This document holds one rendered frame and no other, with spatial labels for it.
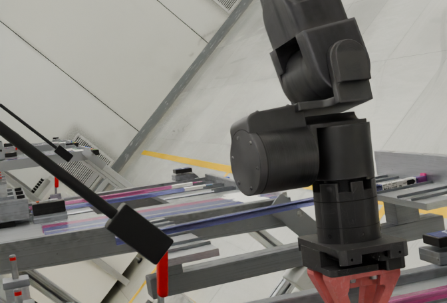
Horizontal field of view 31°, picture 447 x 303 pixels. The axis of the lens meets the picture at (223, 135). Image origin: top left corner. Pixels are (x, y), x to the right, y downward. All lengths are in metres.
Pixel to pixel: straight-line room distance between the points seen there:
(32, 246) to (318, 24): 1.04
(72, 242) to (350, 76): 1.04
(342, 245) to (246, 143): 0.12
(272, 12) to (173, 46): 7.77
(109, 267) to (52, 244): 3.63
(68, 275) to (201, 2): 4.18
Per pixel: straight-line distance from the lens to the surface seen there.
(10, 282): 0.78
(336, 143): 0.70
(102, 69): 8.35
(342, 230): 0.71
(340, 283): 0.71
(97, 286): 5.32
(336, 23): 0.72
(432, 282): 0.99
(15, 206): 1.95
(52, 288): 2.38
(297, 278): 1.23
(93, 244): 1.65
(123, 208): 0.56
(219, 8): 8.67
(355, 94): 0.70
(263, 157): 0.66
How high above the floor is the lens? 1.31
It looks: 13 degrees down
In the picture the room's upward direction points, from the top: 51 degrees counter-clockwise
